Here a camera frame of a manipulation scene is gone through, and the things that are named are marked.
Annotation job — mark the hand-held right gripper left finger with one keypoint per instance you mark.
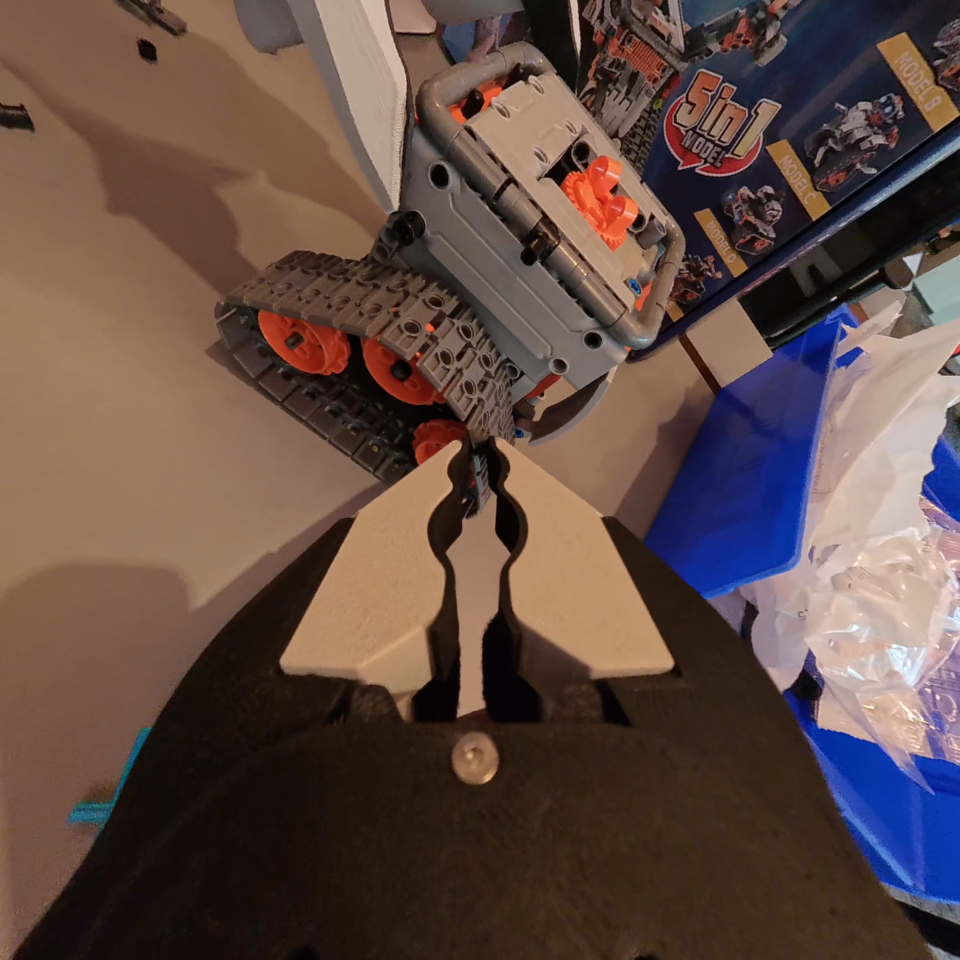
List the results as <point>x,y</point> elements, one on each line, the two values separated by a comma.
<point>360,600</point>

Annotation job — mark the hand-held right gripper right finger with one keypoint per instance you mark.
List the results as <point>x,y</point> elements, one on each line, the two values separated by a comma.
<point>585,600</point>

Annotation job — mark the grey orange toy block vehicle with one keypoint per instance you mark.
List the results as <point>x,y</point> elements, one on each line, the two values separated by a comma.
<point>510,262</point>

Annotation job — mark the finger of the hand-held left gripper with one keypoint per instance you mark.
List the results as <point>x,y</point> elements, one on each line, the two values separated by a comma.
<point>352,75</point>

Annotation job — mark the blue printed toy box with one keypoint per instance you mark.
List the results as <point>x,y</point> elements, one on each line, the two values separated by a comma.
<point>825,112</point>

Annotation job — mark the blue plastic bin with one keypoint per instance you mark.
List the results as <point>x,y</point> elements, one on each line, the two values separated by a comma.
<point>735,487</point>

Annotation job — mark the single grey track link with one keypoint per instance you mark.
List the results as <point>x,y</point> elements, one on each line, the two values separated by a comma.
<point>154,15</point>

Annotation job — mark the clear plastic bags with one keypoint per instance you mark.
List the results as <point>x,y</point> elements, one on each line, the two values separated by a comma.
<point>885,525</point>

